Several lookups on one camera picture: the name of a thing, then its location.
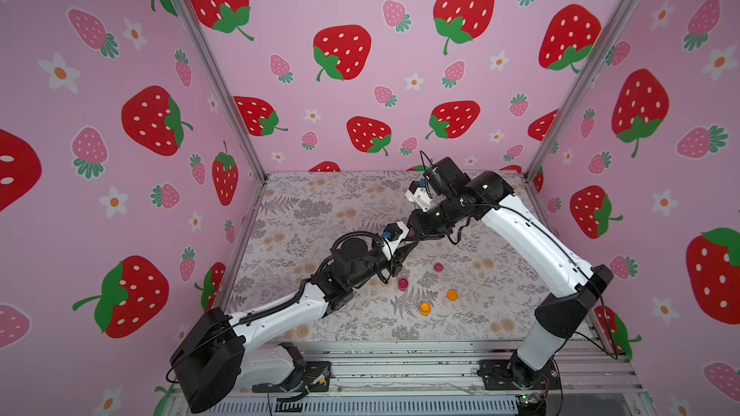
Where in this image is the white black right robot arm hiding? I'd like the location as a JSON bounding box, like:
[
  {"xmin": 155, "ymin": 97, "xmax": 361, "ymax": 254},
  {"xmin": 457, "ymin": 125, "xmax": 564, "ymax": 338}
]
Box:
[{"xmin": 406, "ymin": 157, "xmax": 613, "ymax": 389}]

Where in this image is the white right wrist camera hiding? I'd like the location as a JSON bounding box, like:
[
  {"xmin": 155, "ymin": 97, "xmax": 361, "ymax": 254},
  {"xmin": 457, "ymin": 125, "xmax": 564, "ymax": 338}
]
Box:
[{"xmin": 405, "ymin": 179, "xmax": 433, "ymax": 212}]

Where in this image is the orange paint jar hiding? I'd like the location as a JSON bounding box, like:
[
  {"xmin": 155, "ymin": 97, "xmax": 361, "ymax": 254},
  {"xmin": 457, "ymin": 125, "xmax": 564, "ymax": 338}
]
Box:
[{"xmin": 419, "ymin": 302, "xmax": 432, "ymax": 316}]

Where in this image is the floral patterned table mat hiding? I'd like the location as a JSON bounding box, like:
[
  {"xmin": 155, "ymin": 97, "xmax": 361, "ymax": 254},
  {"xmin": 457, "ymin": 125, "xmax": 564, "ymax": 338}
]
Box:
[{"xmin": 215, "ymin": 170, "xmax": 592, "ymax": 343}]

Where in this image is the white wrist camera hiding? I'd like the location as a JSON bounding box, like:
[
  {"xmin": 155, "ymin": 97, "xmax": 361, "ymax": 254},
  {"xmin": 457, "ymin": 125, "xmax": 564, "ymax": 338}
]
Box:
[
  {"xmin": 405, "ymin": 179, "xmax": 433, "ymax": 212},
  {"xmin": 381, "ymin": 221, "xmax": 409, "ymax": 261}
]

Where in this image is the open magenta paint jar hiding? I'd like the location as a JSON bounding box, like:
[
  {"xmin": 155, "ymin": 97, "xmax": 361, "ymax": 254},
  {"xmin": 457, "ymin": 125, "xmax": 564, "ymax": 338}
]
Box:
[{"xmin": 398, "ymin": 278, "xmax": 409, "ymax": 292}]

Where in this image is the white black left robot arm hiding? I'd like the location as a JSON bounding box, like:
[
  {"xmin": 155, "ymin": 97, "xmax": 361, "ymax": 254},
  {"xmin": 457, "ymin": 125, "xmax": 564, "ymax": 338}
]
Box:
[{"xmin": 170, "ymin": 223, "xmax": 417, "ymax": 414}]

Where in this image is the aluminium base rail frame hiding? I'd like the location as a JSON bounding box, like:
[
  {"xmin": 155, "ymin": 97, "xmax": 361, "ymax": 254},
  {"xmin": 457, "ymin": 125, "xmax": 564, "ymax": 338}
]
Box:
[{"xmin": 161, "ymin": 339, "xmax": 654, "ymax": 416}]

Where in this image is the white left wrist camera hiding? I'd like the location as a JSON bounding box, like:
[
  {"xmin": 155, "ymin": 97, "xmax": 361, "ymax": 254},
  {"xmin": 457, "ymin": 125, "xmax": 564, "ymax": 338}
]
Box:
[{"xmin": 381, "ymin": 221, "xmax": 409, "ymax": 261}]

